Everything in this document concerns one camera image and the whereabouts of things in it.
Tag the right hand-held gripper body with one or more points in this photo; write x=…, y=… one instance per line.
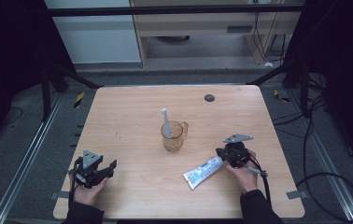
x=237, y=152

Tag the person's left hand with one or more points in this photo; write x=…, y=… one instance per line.
x=87, y=194

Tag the white cabinet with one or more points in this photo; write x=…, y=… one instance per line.
x=96, y=40

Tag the small white floor object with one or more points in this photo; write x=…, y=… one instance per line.
x=268, y=64

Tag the yellow black striped tape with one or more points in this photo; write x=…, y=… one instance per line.
x=281, y=97
x=79, y=100

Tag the grey tape piece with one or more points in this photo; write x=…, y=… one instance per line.
x=296, y=195
x=59, y=195

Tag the black horizontal frame bar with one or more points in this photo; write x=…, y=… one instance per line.
x=165, y=10

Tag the white blue toothpaste tube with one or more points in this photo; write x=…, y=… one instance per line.
x=202, y=172

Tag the black metal stand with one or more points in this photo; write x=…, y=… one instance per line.
x=303, y=90
x=45, y=93

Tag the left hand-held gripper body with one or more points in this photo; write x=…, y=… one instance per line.
x=87, y=169

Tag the white electric toothbrush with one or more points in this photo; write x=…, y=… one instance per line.
x=166, y=124

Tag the aluminium floor rail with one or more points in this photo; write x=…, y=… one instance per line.
x=327, y=161
x=25, y=161

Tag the light wooden desk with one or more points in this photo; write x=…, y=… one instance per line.
x=196, y=25

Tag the amber transparent cup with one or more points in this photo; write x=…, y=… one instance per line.
x=173, y=138

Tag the person's right hand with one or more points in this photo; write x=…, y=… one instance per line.
x=246, y=179

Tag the dark curtain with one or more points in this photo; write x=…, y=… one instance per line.
x=345, y=62
x=9, y=62

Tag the dark round table grommet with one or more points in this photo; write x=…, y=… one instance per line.
x=209, y=98

